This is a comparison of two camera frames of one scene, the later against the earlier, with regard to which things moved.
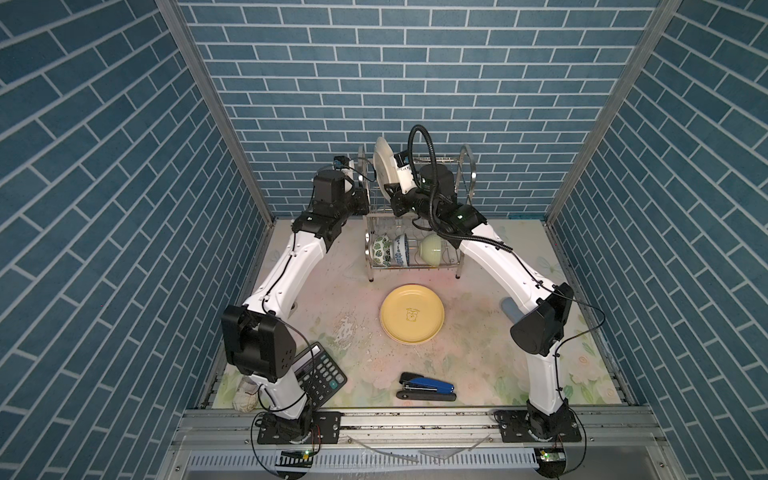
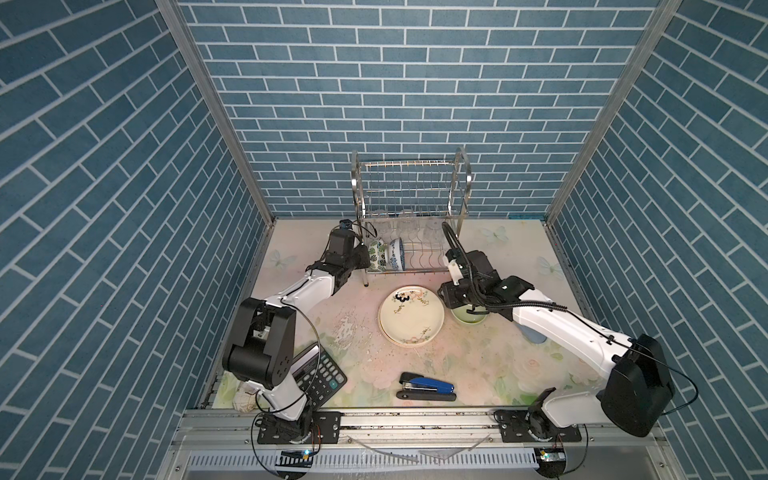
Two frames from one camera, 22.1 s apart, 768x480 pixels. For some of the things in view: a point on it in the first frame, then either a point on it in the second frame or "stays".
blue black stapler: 418,387 stays
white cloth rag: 245,398 stays
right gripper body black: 413,203 → 458,294
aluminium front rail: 612,432 stays
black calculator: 318,374 stays
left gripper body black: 355,202 → 359,257
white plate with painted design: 384,166 → 411,316
